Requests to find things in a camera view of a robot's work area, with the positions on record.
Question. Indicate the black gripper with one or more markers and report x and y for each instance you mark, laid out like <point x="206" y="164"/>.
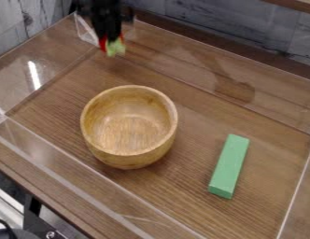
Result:
<point x="108" y="14"/>

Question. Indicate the red plush fruit green leaf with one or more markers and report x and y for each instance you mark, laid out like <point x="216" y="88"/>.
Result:
<point x="113" y="48"/>

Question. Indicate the round wooden bowl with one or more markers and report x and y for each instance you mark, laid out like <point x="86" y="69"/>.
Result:
<point x="129" y="124"/>

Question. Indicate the green rectangular block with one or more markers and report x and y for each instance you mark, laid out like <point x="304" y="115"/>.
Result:
<point x="229" y="167"/>

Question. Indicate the black metal table leg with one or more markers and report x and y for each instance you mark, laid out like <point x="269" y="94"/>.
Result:
<point x="45" y="223"/>

